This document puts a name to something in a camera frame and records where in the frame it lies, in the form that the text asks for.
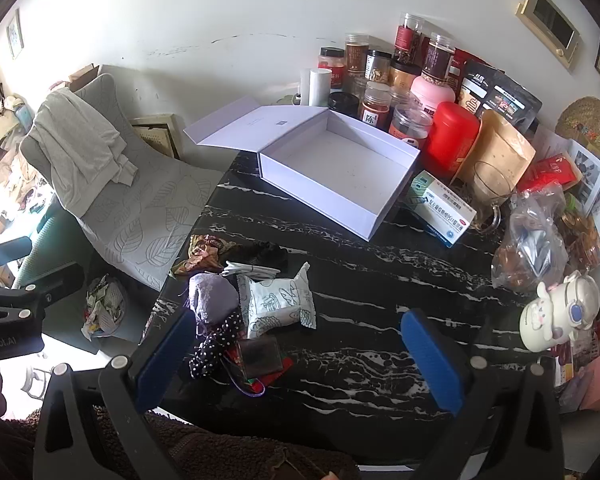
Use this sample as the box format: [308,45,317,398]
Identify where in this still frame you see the lavender sachet pouch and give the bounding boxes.
[187,272,241,326]

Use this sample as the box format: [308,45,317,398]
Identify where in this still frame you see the dark square compact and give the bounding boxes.
[237,336,283,378]

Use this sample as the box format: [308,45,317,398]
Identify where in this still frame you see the grey leaf-pattern chair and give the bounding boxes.
[20,72,226,293]

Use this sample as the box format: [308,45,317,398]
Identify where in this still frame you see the dark red bag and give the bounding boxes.
[450,49,486,91]

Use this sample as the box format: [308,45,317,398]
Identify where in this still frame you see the pink box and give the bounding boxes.
[577,360,600,413]

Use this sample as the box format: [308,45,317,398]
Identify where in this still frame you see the cardboard box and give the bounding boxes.
[69,64,101,92]

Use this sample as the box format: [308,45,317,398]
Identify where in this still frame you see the tan jar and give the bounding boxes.
[389,62,421,92]

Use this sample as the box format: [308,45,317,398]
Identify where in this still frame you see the small empty clear jar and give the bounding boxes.
[391,87,417,113]

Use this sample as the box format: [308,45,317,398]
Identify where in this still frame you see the trash bin with paper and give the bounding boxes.
[82,274,126,341]

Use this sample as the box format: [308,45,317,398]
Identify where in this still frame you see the pink jar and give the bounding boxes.
[411,75,456,111]

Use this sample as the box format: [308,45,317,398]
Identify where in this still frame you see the tall jar red label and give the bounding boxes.
[393,12,426,66]

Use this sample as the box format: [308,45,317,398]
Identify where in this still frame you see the tall jar dark label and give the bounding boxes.
[422,32,456,81]

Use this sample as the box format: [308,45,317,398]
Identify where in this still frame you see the glass mug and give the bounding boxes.
[472,161,516,231]

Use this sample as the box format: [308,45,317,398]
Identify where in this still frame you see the patterned white tissue pack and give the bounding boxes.
[237,261,317,339]

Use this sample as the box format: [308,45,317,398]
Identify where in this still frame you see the white green medicine box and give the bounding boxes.
[409,170,477,248]

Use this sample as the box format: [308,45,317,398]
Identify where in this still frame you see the gold foil wrappers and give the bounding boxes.
[560,210,600,266]

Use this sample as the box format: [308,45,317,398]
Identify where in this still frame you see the red pouch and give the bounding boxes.
[520,154,583,193]

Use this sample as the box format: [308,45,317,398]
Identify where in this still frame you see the orange powder jar white label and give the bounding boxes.
[357,81,392,128]

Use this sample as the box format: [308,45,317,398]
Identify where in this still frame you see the white cartoon teapot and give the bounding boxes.
[519,270,600,353]

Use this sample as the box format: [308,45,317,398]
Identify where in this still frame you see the red canister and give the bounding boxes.
[424,101,481,178]

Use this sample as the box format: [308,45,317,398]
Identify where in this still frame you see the white storage box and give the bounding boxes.
[182,97,421,243]

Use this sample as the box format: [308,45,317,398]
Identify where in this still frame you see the pile of clothes and bags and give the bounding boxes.
[0,75,37,241]

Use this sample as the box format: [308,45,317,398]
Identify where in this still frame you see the black polka dot cloth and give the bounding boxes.
[189,310,243,380]

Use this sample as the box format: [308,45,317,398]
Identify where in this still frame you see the kraft paper pouch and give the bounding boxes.
[450,110,536,196]

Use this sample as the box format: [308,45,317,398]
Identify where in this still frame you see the small wall picture frame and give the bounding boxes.
[6,9,25,58]

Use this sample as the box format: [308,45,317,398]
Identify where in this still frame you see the woven straw fan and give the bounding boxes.
[555,96,600,153]

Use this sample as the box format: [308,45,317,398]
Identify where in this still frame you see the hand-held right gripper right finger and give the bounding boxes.
[401,308,566,480]

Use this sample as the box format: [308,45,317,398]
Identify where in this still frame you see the purple cord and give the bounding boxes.
[229,357,267,400]

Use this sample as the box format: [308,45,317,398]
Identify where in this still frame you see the clear plastic bag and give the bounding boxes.
[491,190,571,291]

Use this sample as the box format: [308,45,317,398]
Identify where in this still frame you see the grey garment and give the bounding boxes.
[30,89,140,216]

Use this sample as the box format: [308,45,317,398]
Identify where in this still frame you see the black printed pouch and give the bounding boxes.
[459,60,543,128]

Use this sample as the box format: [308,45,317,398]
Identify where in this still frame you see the gold snack packet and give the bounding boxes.
[172,234,241,277]

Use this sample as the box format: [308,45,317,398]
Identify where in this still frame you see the brown fleece garment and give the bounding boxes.
[5,405,361,480]

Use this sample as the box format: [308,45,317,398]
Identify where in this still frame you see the wall intercom panel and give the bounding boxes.
[516,0,581,71]

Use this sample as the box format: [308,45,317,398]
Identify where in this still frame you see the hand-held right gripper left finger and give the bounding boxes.
[32,305,201,480]

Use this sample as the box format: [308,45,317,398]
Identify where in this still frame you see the tall jar brown label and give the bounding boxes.
[344,34,370,78]

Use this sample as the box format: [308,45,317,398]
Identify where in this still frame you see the red snack packet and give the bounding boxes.
[225,345,296,392]

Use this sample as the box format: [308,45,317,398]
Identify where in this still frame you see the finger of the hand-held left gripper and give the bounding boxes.
[0,236,32,273]
[0,261,86,336]

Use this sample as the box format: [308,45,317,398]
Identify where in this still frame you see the wooden frame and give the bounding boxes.
[130,114,183,161]

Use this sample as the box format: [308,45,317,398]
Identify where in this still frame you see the wide clear jar orange label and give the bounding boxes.
[389,105,433,148]

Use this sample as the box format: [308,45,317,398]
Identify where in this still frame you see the white printed papers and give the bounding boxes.
[535,127,600,261]

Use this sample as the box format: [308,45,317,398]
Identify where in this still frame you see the white paper roll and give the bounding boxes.
[307,67,333,107]

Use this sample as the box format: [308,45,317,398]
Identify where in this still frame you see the black-lid jar of nuts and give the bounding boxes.
[365,50,392,86]

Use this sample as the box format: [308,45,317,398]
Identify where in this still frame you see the black jar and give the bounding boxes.
[328,91,359,117]

